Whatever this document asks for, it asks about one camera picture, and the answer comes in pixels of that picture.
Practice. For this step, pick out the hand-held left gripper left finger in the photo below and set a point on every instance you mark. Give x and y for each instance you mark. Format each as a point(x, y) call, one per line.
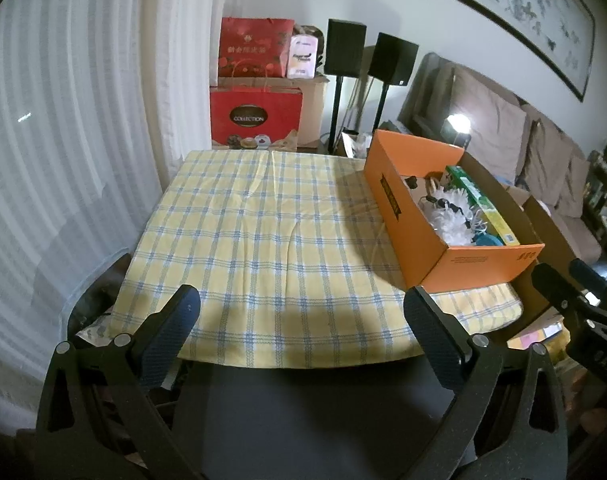
point(166, 340)

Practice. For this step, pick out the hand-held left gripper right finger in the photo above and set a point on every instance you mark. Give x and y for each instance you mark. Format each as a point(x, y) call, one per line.
point(431, 340)

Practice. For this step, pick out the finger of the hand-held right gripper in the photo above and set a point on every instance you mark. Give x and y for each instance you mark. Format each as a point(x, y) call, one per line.
point(586, 271)
point(551, 282)

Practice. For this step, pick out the blue collapsible funnel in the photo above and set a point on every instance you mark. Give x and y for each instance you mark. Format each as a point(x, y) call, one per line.
point(489, 241)

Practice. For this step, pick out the white earphones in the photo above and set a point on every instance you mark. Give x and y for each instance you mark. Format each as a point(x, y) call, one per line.
point(476, 221)

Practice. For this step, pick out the green toothpaste box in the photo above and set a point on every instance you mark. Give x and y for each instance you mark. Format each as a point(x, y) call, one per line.
point(478, 200)

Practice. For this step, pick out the white fluffy duster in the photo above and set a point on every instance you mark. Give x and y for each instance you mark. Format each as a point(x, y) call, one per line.
point(451, 227)

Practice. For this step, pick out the orange cardboard box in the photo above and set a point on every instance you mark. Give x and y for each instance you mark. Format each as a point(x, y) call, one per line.
point(398, 220)

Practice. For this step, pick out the large open brown carton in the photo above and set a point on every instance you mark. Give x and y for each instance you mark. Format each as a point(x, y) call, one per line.
point(548, 225)

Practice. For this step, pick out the white printed plastic bag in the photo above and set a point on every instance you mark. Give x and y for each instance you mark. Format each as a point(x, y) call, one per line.
point(96, 327)

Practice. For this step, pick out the small brown sofa cushion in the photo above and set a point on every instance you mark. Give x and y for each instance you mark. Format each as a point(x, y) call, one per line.
point(573, 185)

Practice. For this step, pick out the yellow checkered tablecloth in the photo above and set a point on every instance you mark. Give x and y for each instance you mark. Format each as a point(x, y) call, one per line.
point(258, 235)

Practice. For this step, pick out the large brown sofa cushion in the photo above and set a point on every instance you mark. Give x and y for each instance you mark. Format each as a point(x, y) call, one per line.
point(488, 120)

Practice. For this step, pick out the black portable lamp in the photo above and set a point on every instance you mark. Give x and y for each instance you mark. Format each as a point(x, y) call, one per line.
point(458, 127)

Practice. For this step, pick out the small cluttered cardboard box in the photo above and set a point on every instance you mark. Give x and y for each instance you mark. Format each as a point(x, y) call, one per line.
point(356, 142)

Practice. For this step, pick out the wooden sofa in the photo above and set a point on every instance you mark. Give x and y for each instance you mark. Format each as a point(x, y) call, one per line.
point(428, 90)

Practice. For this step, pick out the white sheer curtain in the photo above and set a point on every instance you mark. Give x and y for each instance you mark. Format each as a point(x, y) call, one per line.
point(58, 135)

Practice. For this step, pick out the red gift bag oval label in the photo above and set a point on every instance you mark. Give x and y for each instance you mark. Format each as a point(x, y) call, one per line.
point(253, 117)

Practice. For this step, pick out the black speaker stand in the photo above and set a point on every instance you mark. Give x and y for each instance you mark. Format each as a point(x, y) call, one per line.
point(336, 110)
point(380, 105)

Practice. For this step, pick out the brown cardboard box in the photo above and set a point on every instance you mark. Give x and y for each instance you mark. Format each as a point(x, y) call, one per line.
point(314, 110)

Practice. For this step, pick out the black speaker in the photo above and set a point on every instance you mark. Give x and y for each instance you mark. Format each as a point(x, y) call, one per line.
point(393, 60)
point(346, 47)

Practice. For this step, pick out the cream curtain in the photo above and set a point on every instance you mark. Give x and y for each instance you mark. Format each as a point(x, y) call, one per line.
point(183, 60)

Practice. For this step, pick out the red gift bag gold print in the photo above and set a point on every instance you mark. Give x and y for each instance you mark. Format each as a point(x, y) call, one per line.
point(253, 47)

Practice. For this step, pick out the pink tissue pack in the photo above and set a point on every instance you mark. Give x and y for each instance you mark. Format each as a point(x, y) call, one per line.
point(302, 57)

